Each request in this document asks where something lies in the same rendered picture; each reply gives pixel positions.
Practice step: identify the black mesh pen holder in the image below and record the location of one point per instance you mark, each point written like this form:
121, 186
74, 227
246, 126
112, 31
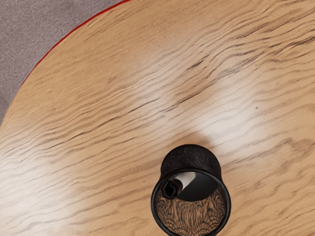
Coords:
192, 157

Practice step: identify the white pen with black cap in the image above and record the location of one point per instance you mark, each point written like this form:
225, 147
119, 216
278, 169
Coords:
172, 187

